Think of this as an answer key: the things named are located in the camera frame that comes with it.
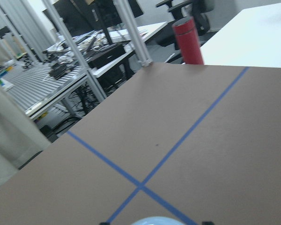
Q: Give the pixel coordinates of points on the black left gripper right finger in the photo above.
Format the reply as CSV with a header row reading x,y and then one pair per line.
x,y
206,223

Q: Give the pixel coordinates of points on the light blue call bell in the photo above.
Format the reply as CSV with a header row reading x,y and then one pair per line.
x,y
157,220

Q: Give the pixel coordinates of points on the brown table mat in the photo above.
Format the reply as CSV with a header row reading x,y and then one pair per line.
x,y
195,143

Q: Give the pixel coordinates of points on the white curtain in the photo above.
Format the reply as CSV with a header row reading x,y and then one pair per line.
x,y
20,139

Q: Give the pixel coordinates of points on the red thermos bottle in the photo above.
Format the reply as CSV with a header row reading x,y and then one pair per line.
x,y
188,40

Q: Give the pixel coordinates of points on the black office chair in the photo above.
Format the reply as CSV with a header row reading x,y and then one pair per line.
x,y
195,8

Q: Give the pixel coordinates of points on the aluminium workbench frame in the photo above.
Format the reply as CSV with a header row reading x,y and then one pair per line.
x,y
35,91

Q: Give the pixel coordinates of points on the aluminium frame post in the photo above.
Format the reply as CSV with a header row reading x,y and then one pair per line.
x,y
125,12

